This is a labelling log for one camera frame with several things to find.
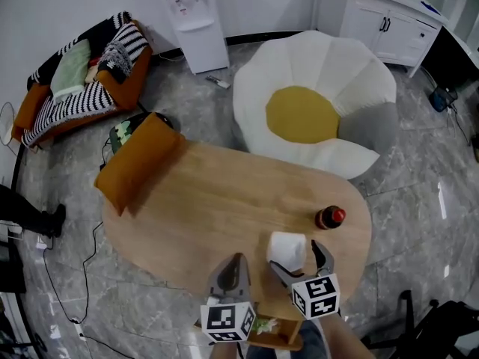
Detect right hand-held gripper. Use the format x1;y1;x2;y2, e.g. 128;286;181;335
269;239;341;321

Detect black office chair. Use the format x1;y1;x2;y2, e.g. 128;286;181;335
360;289;479;359

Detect white water dispenser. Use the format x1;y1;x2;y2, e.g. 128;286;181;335
156;0;231;75

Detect dark bottle with red cap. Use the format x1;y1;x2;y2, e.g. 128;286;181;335
314;205;347;231

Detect white flower-shaped beanbag chair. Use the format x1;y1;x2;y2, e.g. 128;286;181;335
232;30;398;181

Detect person's right forearm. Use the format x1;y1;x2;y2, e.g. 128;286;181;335
317;313;376;359

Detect white power strip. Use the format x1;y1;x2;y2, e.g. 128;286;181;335
70;316;88;342

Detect white tissue roll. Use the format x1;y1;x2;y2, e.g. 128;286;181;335
266;231;308;274

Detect green and white packet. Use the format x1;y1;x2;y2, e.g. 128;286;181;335
253;317;280;335

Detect black and white striped blanket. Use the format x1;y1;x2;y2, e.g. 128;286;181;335
21;11;150;147

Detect orange sofa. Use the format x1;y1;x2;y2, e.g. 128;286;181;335
10;11;153;149

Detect light green pillow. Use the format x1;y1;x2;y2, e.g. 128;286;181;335
49;38;92;100

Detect orange armchair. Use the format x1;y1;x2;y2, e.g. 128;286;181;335
94;112;186;217

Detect wooden table top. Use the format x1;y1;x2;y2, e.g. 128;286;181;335
101;140;373;323

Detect remote control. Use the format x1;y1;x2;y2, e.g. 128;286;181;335
204;75;232;90

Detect blue waste bin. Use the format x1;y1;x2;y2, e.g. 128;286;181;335
428;87;459;113

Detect white standing fan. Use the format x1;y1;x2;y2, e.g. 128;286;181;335
0;102;16;147

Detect black floor cable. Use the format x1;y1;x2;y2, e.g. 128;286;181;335
42;221;104;324

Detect white cabinet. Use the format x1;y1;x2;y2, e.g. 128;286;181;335
312;0;449;79

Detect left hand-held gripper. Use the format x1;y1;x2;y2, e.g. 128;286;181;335
200;252;257;344

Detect person's legs in jeans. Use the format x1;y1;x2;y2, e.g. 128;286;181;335
245;319;332;359

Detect fuzzy black and white cushion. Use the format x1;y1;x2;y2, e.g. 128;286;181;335
97;41;134;82

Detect green camouflage bag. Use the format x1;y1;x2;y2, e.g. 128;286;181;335
109;112;174;156

